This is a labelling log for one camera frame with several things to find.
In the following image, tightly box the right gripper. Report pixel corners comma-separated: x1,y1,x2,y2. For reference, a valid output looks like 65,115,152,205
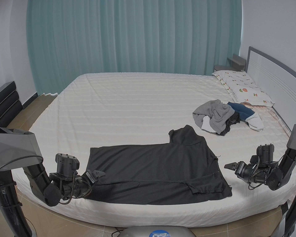
223,161,253,181

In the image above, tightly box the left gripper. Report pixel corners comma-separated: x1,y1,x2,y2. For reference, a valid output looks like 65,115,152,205
84,170,106,186

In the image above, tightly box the black T-shirt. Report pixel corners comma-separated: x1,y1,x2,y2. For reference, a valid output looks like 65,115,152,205
86,125,232,205

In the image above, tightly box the pile of clothes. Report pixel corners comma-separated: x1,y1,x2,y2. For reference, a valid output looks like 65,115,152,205
192,99,265,136

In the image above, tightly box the white printed pillow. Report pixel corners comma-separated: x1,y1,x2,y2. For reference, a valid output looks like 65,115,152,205
212,70,275,107

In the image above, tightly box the bed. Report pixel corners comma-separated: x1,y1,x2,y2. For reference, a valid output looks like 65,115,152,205
9,46,296,228

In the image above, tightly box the grey bedside table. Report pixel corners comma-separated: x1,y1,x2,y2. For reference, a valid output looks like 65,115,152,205
214,54,247,73

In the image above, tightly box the black chest of drawers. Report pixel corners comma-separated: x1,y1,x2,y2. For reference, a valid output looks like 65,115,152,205
0,81,23,130

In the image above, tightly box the blue-green curtain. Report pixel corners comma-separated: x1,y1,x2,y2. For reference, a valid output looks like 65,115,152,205
27,0,242,96

